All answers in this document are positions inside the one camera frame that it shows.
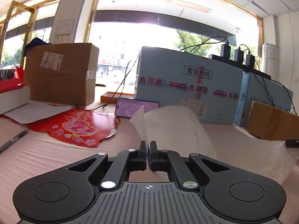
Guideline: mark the black power adapter left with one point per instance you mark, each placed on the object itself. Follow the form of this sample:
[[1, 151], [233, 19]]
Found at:
[[225, 50]]

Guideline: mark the orange flat box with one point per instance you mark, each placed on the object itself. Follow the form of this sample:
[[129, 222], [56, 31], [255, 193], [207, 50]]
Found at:
[[112, 97]]

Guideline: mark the black power adapter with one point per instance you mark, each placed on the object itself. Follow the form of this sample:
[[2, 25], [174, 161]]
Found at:
[[225, 50], [238, 56], [250, 60]]

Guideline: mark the white and red flat box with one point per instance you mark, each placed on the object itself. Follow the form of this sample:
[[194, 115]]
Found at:
[[13, 94]]

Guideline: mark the white air conditioner unit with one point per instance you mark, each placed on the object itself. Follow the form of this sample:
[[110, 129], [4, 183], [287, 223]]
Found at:
[[270, 59]]

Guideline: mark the large light blue box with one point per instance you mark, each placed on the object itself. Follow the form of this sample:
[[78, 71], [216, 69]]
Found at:
[[211, 89]]

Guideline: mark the sealed brown cardboard box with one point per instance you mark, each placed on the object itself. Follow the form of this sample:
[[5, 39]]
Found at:
[[62, 73]]

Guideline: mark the white nonwoven shopping bag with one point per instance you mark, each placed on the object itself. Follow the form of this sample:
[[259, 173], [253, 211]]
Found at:
[[177, 128]]

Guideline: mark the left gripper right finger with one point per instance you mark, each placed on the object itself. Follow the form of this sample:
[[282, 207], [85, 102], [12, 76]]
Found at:
[[221, 192]]

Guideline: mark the black power adapter middle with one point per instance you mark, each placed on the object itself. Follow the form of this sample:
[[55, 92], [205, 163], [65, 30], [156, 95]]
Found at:
[[238, 56]]

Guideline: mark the red paper decoration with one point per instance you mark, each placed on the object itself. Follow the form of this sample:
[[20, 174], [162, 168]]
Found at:
[[78, 127]]

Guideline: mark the black power adapter right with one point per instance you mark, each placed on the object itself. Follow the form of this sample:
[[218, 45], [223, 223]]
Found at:
[[250, 60]]

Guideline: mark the smartphone with lit screen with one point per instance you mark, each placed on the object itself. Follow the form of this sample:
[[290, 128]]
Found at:
[[126, 108]]

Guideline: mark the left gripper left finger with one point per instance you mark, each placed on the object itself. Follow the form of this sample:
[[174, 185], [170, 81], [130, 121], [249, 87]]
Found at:
[[67, 192]]

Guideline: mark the grey pen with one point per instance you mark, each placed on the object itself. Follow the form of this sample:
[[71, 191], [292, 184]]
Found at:
[[13, 140]]

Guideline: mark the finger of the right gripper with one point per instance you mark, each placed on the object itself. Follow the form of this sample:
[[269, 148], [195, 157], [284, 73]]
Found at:
[[292, 143]]

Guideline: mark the open brown cardboard box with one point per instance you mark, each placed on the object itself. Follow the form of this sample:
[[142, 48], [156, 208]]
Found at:
[[272, 124]]

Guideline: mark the white paper sheet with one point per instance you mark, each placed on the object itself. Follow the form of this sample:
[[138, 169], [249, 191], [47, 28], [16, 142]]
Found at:
[[34, 111]]

